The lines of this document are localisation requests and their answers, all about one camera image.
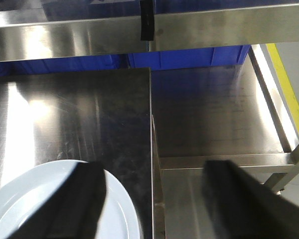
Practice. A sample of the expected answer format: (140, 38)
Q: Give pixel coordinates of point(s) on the lower steel side table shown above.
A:
(244, 113)

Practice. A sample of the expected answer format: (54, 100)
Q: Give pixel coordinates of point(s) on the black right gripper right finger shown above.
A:
(242, 208)

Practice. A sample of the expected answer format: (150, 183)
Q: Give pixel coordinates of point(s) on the blue plastic crate right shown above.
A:
(190, 58)

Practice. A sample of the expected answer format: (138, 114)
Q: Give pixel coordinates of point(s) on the black tape strip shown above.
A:
(147, 20)

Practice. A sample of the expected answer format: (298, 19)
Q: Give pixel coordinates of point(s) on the light blue plate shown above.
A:
(24, 195)

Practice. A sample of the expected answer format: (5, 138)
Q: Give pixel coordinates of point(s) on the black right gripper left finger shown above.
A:
(73, 211)

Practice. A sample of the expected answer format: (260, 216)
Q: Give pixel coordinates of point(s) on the stainless steel shelf rail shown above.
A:
(27, 34)

